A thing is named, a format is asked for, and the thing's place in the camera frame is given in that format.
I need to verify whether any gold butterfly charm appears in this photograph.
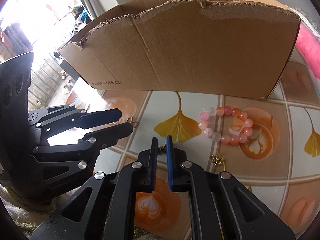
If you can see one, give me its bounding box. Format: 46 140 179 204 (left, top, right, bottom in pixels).
157 144 167 155

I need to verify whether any gold clover charm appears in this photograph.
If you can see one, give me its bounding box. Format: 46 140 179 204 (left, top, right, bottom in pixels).
126 116 139 128

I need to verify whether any small gold knot charm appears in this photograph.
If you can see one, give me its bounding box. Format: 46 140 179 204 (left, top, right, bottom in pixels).
209 155 225 166

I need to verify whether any white fleece robe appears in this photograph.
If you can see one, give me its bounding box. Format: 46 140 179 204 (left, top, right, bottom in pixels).
1 186 49 232

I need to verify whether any brown cardboard box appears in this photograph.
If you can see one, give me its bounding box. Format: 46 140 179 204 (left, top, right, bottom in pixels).
60 0 300 99

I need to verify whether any pink floral blanket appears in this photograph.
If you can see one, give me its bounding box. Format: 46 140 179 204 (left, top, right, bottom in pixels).
296 23 320 79

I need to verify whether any pink orange bead bracelet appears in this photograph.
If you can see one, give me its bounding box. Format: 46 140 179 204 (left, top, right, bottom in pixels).
198 106 254 146

